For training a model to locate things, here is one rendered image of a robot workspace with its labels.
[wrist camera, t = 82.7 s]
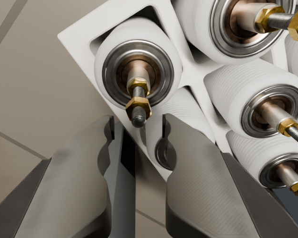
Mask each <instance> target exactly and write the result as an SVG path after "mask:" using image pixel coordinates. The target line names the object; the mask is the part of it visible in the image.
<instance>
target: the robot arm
mask: <svg viewBox="0 0 298 238"><path fill-rule="evenodd" d="M162 138H165V140H166V141H167V163H168V165H169V166H170V168H171V169H172V173H171V174H170V175H169V177H168V178H167V191H166V230H167V232H168V233H169V235H170V236H171V237H173V238H298V225H297V223H296V222H295V221H294V220H293V218H292V217H291V216H290V215H289V214H288V212H287V211H286V210H285V209H284V208H283V207H282V206H281V205H280V203H279V202H278V201H277V200H276V199H275V198H274V197H273V196H272V195H271V194H270V193H269V192H268V191H267V190H266V189H265V188H264V187H263V186H262V185H261V184H260V183H259V182H258V181H257V180H256V179H255V178H254V177H253V176H252V175H251V174H250V173H249V172H248V171H247V170H246V169H245V168H244V167H243V166H242V165H241V164H240V163H239V162H238V161H237V160H236V159H235V158H234V157H233V156H232V155H231V154H230V153H223V152H222V151H221V150H220V149H219V148H218V147H217V146H216V145H215V144H214V143H213V142H212V141H211V140H210V139H208V138H207V137H206V136H205V135H203V134H202V133H201V132H199V131H198V130H196V129H195V128H193V127H191V126H190V125H188V124H186V123H185V122H183V121H182V120H180V119H179V118H177V117H176V116H174V115H172V114H170V113H166V114H162ZM112 140H114V116H111V115H106V116H103V117H101V118H100V119H98V120H97V121H95V122H94V123H92V124H91V125H89V126H88V127H86V128H85V129H84V130H82V131H80V132H79V133H77V134H76V135H75V136H74V137H72V138H71V139H70V140H69V141H67V142H66V143H65V144H64V145H63V146H62V147H61V148H60V149H59V150H58V151H57V152H56V153H55V154H54V155H53V156H52V157H51V158H50V159H47V160H41V161H40V162H39V164H38V165H37V166H36V167H35V168H34V169H33V170H32V171H31V172H30V173H29V174H28V175H27V176H26V177H25V178H24V179H23V180H22V181H21V182H20V183H19V184H18V185H17V186H16V187H15V188H14V189H13V191H12V192H11V193H10V194H9V195H8V196H7V197H6V198H5V199H4V200H3V201H2V202H1V203H0V238H108V237H109V235H110V233H111V229H112V207H111V201H110V196H109V191H108V185H107V181H106V179H105V178H104V174H105V172H106V170H107V168H108V167H109V166H110V156H109V150H108V147H109V145H110V143H111V142H112Z"/></svg>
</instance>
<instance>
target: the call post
mask: <svg viewBox="0 0 298 238"><path fill-rule="evenodd" d="M108 150H109V156H110V166H109V167H108V168H107V170H106V172H105V174H104V178H105V179H106V181H107V185H108V191H109V196H110V201H111V207H112V229H111V233H110V235H109V237H108V238H135V204H136V142H135V140H134V139H133V138H132V136H131V135H130V133H129V132H128V131H127V129H126V128H125V127H124V125H123V124H122V123H121V121H119V122H117V123H115V124H114V140H112V142H111V143H110V145H109V147H108Z"/></svg>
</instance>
